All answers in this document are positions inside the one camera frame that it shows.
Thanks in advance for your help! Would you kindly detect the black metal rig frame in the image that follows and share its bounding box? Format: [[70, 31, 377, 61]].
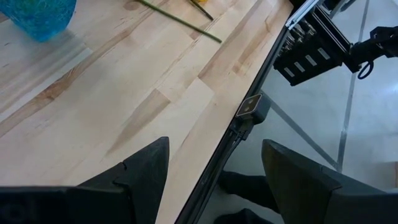
[[174, 17, 293, 224]]

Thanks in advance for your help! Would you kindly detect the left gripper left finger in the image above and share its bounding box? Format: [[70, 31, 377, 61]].
[[0, 136, 170, 224]]

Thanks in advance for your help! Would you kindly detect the silver aluminium bar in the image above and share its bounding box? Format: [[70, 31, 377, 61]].
[[285, 0, 321, 31]]

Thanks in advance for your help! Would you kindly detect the red artificial tulip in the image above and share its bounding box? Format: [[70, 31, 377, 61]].
[[136, 0, 223, 44]]

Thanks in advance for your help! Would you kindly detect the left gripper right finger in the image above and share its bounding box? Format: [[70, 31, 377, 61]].
[[262, 139, 398, 224]]

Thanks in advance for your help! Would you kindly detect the small grey table-level camera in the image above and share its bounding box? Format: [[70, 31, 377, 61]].
[[235, 93, 272, 126]]

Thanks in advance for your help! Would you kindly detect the teal glass vase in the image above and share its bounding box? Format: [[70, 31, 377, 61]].
[[0, 0, 78, 44]]

